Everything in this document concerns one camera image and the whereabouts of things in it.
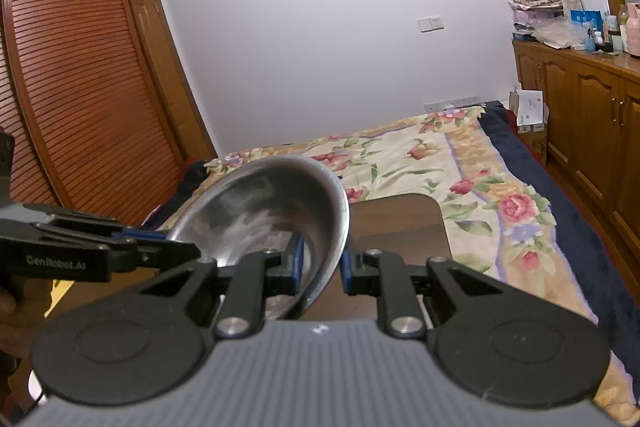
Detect steel bowl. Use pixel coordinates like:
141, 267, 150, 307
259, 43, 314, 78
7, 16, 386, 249
167, 155, 350, 320

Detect person's left hand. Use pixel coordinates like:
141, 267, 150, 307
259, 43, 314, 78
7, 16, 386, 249
1, 277, 68, 359

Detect wooden louvered wardrobe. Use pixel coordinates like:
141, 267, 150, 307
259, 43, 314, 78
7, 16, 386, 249
1, 0, 189, 225

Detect dark clothes on bed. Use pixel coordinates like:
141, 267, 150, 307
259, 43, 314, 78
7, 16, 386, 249
141, 160, 208, 230

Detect brown wooden door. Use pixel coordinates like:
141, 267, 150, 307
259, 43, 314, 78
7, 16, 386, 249
131, 0, 217, 160

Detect floral bed blanket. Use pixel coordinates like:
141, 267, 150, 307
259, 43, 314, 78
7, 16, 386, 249
169, 105, 640, 423

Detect white paper bag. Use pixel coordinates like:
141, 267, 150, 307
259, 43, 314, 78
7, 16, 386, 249
509, 90, 548, 133

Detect wooden sideboard cabinet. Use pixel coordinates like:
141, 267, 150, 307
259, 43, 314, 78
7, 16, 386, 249
513, 40, 639, 253

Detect stack of folded fabrics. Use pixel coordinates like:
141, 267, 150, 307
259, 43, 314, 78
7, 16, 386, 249
509, 0, 564, 41

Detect blue picture box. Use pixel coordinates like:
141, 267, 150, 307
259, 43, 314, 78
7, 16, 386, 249
570, 10, 603, 52

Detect pink thermos bottle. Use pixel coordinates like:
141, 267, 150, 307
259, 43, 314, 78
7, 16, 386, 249
625, 2, 640, 58

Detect wall power strip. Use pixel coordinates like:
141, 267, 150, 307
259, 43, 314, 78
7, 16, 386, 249
424, 95, 483, 113

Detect white wall switch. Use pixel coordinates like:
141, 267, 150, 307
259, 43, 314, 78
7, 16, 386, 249
416, 16, 444, 32

